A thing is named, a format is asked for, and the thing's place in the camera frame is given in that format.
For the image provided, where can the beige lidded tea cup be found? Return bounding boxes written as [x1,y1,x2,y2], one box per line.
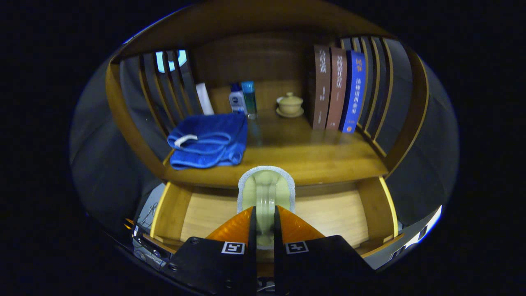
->
[276,92,305,118]

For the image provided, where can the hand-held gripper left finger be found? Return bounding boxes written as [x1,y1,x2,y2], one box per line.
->
[166,206,257,296]

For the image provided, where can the brown wooden cabinet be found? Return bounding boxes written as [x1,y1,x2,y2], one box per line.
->
[105,0,430,190]

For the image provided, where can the white tube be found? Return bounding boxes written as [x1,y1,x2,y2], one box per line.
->
[196,82,215,116]

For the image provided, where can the wooden countertop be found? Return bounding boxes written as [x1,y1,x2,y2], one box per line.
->
[162,109,389,189]

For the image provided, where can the dark brown book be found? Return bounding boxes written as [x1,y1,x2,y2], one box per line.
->
[311,45,331,130]

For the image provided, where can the white bottle with blue cap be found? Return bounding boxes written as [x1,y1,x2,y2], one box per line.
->
[228,83,247,114]

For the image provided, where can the blue book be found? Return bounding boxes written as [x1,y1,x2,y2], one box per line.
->
[339,50,366,134]

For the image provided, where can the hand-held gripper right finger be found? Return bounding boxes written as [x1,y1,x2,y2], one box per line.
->
[274,206,376,296]

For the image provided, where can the teal bottle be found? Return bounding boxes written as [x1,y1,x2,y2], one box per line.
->
[241,81,258,120]

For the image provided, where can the thin floor cables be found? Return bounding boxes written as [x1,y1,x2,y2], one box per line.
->
[138,201,159,225]

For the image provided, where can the folded blue towel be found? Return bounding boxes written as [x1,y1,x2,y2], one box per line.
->
[167,112,248,171]

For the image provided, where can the white sponge brush green handle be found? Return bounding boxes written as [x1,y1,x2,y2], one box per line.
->
[237,166,296,250]

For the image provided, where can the reddish brown book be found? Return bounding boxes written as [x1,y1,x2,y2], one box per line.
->
[326,46,348,131]

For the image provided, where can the wooden drawer with black knob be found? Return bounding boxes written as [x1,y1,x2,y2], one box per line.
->
[150,177,405,264]

